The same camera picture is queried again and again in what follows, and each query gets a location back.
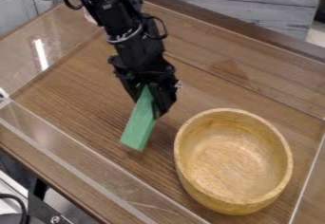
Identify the brown wooden bowl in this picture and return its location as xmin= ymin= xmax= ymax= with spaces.
xmin=173 ymin=108 xmax=293 ymax=215

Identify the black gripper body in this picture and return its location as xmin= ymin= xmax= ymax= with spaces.
xmin=108 ymin=55 xmax=178 ymax=86

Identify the black table leg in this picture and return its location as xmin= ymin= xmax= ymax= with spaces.
xmin=28 ymin=177 xmax=48 ymax=200

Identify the clear acrylic front wall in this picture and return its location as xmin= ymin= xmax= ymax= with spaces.
xmin=0 ymin=99 xmax=208 ymax=224

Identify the green rectangular block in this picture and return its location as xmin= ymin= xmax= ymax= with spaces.
xmin=120 ymin=86 xmax=156 ymax=151

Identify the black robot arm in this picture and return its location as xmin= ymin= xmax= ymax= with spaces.
xmin=81 ymin=0 xmax=178 ymax=117

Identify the black cable under table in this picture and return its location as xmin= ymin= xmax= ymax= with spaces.
xmin=0 ymin=193 xmax=30 ymax=224

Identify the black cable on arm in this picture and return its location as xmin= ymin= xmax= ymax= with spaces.
xmin=141 ymin=13 xmax=169 ymax=41

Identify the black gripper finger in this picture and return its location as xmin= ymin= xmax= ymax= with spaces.
xmin=121 ymin=80 xmax=143 ymax=102
xmin=148 ymin=80 xmax=179 ymax=119

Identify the clear acrylic corner bracket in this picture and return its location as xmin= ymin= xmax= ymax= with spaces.
xmin=83 ymin=8 xmax=99 ymax=26

